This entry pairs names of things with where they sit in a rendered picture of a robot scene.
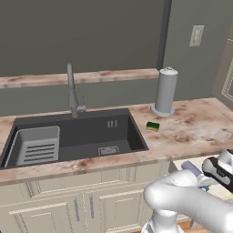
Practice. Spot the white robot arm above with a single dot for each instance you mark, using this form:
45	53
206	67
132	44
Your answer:
182	197

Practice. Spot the dark grey sink basin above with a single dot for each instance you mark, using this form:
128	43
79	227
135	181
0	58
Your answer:
88	136

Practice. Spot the green and yellow sponge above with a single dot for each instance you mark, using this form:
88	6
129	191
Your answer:
153	126

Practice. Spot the grey sink drain rack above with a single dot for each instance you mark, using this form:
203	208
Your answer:
36	145

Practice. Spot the grey kitchen tap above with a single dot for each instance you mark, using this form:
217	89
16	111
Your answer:
72	97

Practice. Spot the grey paper towel roll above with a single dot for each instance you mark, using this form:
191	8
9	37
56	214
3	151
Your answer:
165	91

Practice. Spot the cream false drawer front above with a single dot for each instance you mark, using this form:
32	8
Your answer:
75	185

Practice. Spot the cream cupboard door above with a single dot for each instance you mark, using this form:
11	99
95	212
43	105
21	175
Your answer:
39	218
121	209

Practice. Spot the tall beige panelled cupboard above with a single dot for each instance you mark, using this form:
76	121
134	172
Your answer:
226	79

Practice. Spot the marble wall ledge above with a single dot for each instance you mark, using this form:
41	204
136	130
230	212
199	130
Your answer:
91	76

